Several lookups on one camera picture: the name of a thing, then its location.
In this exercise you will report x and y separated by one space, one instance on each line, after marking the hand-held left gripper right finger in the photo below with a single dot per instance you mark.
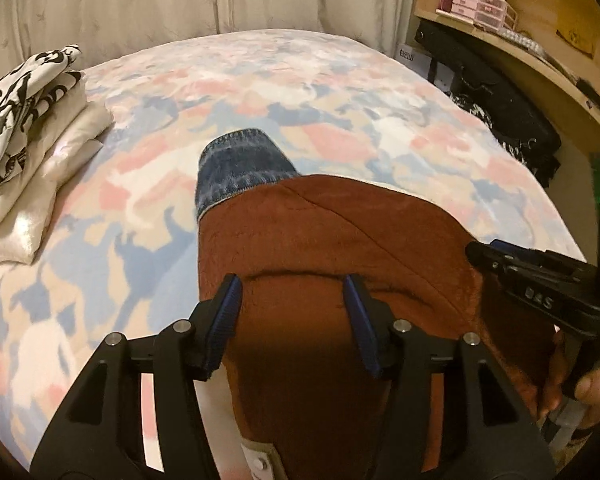
362 320

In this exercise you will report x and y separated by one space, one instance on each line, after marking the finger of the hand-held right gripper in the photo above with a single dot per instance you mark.
535 259
487 260

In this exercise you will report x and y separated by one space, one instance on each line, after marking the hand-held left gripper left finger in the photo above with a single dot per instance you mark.
225 320

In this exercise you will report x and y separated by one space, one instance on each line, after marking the denim jacket with brown sleeves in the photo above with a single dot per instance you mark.
330 240

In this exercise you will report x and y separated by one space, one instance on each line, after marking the black and white patterned cloth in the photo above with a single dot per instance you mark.
485 115

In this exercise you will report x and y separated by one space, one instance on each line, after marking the black bag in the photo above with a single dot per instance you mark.
505 110

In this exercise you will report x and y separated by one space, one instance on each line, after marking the black flat device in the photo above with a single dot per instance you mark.
597 97

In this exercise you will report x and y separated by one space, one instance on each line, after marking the white printed box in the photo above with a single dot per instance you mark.
414 60

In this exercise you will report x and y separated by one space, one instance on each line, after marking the white bumpy tray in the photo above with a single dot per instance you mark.
525 42

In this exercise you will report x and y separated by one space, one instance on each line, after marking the yellow paper sheet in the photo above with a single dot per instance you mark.
575 42

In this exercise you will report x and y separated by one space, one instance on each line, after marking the bed with pastel patterned sheet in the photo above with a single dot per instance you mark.
230 90

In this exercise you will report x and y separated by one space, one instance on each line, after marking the white puffy jacket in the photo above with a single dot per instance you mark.
35 185

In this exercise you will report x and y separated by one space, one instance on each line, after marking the pink drawer organizer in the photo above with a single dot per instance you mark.
480 5

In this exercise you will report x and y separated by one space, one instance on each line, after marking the black and white printed garment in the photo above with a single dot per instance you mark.
15 105

